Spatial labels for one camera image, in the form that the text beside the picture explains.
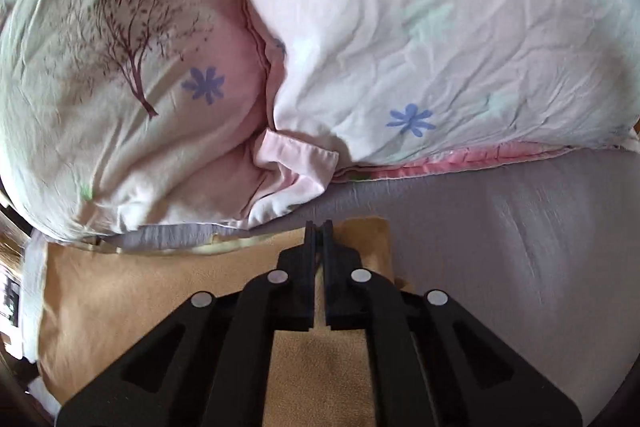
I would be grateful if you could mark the pink floral quilt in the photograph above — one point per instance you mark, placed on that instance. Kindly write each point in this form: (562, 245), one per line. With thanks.
(425, 42)

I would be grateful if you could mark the tree print pillow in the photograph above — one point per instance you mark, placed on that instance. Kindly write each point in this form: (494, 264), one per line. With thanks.
(125, 82)

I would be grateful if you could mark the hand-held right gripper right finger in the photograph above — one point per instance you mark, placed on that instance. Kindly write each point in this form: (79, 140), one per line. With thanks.
(327, 252)

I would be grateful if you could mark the grey bed sheet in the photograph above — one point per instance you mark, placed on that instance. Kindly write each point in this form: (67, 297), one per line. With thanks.
(510, 247)

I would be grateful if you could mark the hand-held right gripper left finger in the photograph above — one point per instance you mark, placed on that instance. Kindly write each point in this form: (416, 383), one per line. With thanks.
(311, 252)

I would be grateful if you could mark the tan towel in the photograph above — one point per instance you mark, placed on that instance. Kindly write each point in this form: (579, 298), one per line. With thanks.
(150, 302)

